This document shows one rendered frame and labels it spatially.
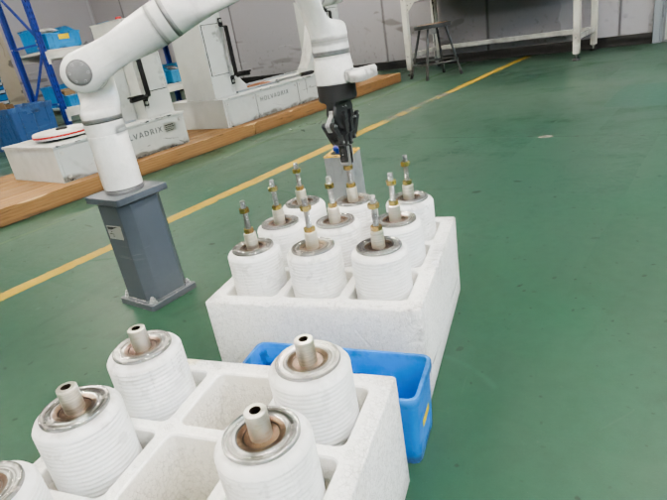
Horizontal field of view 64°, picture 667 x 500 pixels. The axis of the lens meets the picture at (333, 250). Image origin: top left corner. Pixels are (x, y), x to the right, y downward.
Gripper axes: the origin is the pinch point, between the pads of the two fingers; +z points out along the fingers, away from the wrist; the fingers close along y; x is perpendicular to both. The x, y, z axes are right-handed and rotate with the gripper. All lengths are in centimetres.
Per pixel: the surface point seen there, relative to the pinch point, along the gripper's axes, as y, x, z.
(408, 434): 42, 24, 29
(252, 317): 32.4, -6.5, 19.8
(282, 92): -240, -165, 16
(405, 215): 8.8, 14.5, 9.6
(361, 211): 3.4, 3.2, 11.1
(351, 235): 13.9, 5.6, 11.7
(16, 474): 77, -1, 9
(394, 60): -514, -181, 28
